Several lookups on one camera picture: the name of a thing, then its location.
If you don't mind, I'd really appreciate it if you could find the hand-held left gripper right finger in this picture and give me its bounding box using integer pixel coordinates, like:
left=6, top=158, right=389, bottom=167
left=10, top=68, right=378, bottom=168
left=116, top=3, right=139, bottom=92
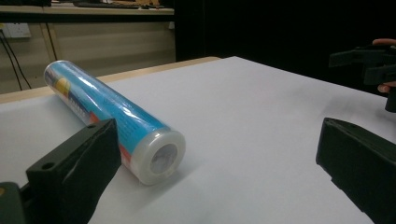
left=316, top=117, right=396, bottom=224

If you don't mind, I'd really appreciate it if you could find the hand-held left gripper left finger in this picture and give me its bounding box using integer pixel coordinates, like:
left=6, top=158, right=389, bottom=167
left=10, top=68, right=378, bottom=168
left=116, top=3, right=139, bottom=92
left=26, top=118, right=122, bottom=224

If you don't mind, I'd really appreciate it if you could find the blue plastic wrap roll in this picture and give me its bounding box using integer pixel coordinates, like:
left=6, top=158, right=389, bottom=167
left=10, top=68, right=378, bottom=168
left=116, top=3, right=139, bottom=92
left=43, top=60, right=187, bottom=187

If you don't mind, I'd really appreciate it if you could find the beige wooden desk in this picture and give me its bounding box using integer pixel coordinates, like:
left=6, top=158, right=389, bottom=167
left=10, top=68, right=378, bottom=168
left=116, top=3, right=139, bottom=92
left=0, top=4, right=177, bottom=95

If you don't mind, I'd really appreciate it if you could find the black keyboard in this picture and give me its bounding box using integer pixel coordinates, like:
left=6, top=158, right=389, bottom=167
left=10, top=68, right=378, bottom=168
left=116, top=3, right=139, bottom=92
left=73, top=1, right=142, bottom=10

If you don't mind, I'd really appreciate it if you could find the black cable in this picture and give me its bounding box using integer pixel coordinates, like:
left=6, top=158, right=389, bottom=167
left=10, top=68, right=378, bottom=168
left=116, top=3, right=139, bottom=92
left=0, top=31, right=33, bottom=91
left=45, top=21, right=59, bottom=62

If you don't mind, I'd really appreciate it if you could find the white wall socket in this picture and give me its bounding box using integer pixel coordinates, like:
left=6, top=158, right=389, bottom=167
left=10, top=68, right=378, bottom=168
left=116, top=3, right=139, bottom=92
left=3, top=22, right=33, bottom=39

